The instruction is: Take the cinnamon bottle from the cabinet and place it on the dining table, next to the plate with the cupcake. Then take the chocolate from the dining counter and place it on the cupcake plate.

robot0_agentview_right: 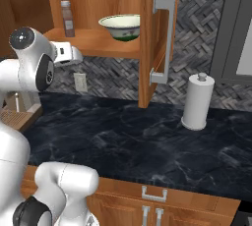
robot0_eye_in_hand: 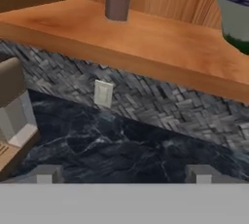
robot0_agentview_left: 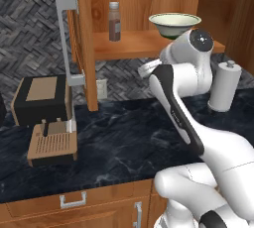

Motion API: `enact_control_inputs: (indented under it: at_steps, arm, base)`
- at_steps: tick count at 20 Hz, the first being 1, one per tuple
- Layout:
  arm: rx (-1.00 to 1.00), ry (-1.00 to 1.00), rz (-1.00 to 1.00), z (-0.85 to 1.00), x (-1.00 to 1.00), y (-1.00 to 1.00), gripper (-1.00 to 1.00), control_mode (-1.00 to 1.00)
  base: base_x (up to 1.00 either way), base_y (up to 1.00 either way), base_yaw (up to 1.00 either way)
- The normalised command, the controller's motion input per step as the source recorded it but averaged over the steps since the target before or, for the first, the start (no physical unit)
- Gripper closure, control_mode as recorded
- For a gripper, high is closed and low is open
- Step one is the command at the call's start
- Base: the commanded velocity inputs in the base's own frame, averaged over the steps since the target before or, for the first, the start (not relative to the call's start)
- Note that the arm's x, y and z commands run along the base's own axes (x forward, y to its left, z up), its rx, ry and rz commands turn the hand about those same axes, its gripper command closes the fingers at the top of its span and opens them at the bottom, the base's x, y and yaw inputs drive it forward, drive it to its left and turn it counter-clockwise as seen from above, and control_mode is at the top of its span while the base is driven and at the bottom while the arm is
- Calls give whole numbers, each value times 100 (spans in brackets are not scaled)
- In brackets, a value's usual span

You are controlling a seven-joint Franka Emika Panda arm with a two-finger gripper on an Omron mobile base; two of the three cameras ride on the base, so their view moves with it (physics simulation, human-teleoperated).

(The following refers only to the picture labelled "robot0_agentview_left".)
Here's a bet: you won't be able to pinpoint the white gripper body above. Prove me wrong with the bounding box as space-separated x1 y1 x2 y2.
137 57 164 79

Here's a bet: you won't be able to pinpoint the brown cinnamon bottle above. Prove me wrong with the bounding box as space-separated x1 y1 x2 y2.
108 1 122 43

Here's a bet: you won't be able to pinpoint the wooden cabinet door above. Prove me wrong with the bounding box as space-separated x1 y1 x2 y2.
224 0 254 77
61 0 99 112

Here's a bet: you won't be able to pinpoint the white bowl with green rim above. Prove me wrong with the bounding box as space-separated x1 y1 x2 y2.
148 13 202 41

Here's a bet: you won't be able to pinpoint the white paper towel roll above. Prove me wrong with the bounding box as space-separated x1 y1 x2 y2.
207 59 243 113

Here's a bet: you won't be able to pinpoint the black and tan coffee machine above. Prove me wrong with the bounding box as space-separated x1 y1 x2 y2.
10 74 79 169

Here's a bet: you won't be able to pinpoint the wooden drawer front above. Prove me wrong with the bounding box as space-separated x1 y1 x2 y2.
5 179 154 220

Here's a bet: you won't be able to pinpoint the white wall outlet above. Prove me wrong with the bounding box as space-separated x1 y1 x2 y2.
96 78 109 101

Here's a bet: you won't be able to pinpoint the wooden wall cabinet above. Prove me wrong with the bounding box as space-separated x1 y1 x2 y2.
86 0 246 61

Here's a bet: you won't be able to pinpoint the grey cabinet door handle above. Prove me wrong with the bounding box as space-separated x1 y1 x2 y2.
55 0 87 88

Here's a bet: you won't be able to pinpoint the grey cupboard door handle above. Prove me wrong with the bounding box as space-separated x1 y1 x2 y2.
132 201 144 228

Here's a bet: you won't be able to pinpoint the grey drawer handle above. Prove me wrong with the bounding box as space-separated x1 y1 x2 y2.
59 190 88 210

